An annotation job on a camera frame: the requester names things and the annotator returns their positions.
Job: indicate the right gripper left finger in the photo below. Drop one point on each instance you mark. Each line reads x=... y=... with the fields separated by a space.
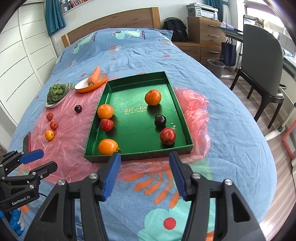
x=55 y=220

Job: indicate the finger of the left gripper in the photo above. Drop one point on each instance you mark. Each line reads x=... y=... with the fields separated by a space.
x=13 y=159
x=34 y=175

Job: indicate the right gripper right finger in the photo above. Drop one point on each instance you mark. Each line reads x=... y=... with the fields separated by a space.
x=234 y=219

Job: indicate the small red apple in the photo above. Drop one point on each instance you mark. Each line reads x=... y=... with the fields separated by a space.
x=167 y=136
x=106 y=125

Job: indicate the dark plum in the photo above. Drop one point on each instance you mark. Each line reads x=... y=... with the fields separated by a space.
x=160 y=120
x=78 y=108

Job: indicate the red cased smartphone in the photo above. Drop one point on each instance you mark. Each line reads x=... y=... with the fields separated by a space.
x=27 y=143

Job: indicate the blue cartoon bed cover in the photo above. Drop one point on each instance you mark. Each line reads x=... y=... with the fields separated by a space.
x=228 y=141

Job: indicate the dark plum in tray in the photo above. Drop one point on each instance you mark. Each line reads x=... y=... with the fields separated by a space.
x=160 y=120

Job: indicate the small red apple in tray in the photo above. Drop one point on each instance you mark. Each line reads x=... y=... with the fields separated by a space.
x=106 y=125

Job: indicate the green bok choy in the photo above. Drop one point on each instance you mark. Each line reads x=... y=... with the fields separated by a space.
x=56 y=93

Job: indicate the white patterned plate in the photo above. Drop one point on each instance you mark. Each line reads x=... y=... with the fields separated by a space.
x=70 y=85

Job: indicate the green rectangular tray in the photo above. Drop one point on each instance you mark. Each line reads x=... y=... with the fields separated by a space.
x=134 y=129

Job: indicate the orange oval dish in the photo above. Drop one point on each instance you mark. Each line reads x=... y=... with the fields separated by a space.
x=83 y=87

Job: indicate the orange carrot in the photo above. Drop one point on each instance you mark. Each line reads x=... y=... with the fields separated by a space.
x=94 y=77

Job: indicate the white wardrobe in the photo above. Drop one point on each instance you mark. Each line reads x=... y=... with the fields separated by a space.
x=27 y=58

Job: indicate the grey waste bin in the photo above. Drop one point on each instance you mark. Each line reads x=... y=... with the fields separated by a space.
x=216 y=67

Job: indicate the dark blue tote bag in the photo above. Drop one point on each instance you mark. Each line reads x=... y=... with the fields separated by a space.
x=228 y=53

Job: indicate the teal curtain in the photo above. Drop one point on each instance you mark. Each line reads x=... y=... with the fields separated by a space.
x=54 y=17

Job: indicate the dark grey chair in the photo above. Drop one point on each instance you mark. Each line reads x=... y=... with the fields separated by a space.
x=265 y=79

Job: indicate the wooden drawer cabinet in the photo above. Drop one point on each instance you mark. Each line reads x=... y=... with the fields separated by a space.
x=205 y=38

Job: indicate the black backpack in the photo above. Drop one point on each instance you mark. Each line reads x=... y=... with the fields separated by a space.
x=178 y=28

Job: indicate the desk with items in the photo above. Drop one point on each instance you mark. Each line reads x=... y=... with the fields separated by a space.
x=255 y=39

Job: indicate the grey printer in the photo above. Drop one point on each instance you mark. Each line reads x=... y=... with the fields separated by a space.
x=202 y=10

